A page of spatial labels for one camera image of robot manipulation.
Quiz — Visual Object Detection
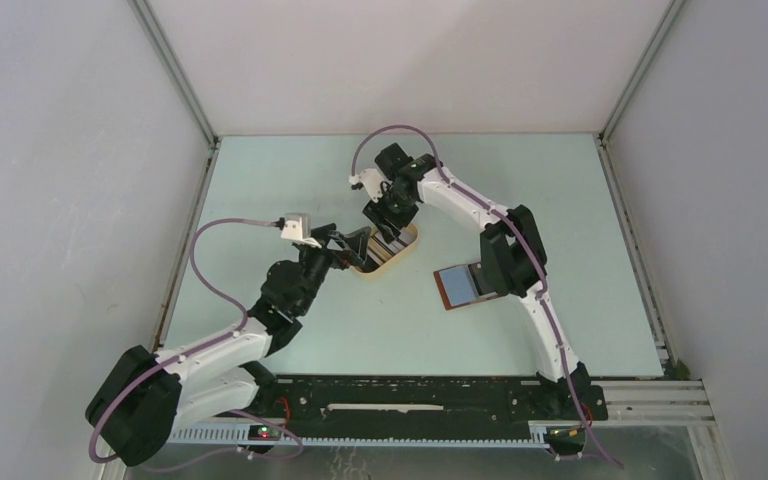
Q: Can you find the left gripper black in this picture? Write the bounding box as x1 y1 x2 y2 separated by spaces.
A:
295 223 368 315

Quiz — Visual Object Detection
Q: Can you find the small circuit board led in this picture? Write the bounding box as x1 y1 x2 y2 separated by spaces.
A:
247 425 283 441

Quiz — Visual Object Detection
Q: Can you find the black credit card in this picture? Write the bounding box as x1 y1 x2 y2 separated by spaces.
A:
468 262 491 297

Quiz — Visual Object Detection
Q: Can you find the brown leather card holder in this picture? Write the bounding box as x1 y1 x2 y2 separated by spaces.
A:
433 263 501 311

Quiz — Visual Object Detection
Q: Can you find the aluminium frame rail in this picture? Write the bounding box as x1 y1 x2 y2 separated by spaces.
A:
112 377 717 450

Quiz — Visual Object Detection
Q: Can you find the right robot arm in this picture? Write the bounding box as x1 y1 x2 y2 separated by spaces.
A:
349 143 591 418

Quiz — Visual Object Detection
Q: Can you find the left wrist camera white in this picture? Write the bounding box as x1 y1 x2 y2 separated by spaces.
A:
278 213 318 247

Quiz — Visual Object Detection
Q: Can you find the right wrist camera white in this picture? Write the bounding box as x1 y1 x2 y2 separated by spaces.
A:
349 168 390 203

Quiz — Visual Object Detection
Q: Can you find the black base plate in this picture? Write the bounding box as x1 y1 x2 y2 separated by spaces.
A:
246 375 608 442

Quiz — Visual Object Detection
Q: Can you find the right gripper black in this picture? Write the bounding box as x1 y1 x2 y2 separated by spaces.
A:
362 184 419 245

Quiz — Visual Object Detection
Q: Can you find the beige oval tray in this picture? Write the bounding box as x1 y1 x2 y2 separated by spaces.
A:
352 223 419 279

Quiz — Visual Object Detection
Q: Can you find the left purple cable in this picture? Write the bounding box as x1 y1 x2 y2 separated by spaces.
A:
85 217 306 475

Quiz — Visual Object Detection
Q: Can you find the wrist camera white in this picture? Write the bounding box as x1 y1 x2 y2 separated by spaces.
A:
278 213 318 247
349 168 390 203

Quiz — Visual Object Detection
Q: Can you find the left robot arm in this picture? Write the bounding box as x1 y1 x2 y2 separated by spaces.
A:
85 214 372 466

